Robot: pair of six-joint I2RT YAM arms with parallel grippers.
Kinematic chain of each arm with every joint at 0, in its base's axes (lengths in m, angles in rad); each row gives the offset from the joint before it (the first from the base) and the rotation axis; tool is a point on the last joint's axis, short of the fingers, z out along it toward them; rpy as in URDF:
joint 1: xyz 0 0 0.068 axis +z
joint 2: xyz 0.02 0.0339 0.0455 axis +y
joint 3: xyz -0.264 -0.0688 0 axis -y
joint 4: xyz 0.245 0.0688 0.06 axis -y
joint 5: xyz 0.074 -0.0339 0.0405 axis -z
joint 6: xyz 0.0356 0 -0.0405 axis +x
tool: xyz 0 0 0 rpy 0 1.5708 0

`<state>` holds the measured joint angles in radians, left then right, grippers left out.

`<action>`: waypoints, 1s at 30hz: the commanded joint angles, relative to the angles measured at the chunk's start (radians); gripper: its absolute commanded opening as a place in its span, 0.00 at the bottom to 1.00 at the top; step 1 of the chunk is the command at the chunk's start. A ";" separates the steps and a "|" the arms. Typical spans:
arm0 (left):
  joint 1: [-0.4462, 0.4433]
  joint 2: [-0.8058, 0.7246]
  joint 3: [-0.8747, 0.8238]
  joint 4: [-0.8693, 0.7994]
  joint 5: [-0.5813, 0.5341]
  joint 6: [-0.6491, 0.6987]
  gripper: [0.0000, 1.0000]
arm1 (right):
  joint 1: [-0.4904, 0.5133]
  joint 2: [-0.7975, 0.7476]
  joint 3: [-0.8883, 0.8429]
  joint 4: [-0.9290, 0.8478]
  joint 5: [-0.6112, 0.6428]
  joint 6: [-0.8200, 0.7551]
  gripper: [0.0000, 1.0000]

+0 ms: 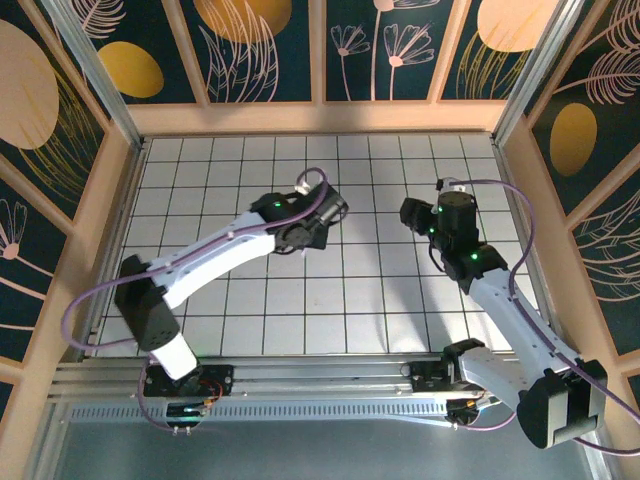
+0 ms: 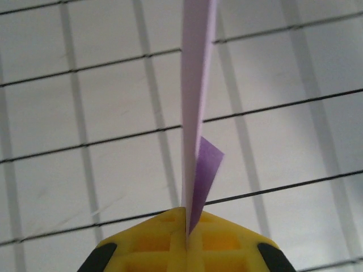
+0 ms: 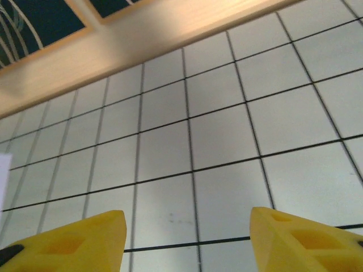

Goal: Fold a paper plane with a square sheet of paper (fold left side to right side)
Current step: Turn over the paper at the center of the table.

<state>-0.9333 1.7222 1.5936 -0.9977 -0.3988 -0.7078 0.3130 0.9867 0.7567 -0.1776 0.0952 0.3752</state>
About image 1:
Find slotted grey cable duct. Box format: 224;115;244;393
69;402;451;425

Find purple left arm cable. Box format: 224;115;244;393
59;167;334;435

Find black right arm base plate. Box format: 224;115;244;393
408;360;501;396

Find dark panel with pink flowers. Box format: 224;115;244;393
324;0;464;102

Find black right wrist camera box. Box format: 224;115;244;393
398;197;437;235

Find long aluminium base rail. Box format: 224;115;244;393
49;354;591;401

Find dark panel, orange circle, leaves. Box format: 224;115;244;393
178;0;314;105

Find aluminium table side rail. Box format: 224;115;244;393
79;139;149;361
492;139;571;354

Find aluminium corner post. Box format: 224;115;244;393
42;0;147;151
491;0;587;147

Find dark panel with pink feather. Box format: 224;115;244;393
523;0;640;115

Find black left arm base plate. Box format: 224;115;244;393
143;364;235;399

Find dark panel, tall yellow oval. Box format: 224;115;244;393
529;74;640;217

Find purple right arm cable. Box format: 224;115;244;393
434;177;640;457

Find plain dark wall panel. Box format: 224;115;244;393
622;372;640;419
0;380;16;426

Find dark panel, pink leaf outlines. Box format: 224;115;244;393
569;187;640;357

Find dark panel, large peach circle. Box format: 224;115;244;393
0;0;110;221

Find panel, peach circle, gold lines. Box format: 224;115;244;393
439;0;564;101

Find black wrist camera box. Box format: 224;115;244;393
317;185;350;227
398;197;437;235

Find dark panel, single pink flower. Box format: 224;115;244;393
0;174;70;362

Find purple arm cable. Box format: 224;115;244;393
59;167;334;435
434;177;640;457

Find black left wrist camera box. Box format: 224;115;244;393
317;185;350;227

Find arm controller board with wires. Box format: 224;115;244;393
446;394;504;429
164;397;211;426

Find grey metal sheet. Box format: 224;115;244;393
29;394;619;480

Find dark panel, small yellow oval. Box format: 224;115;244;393
64;0;202;106

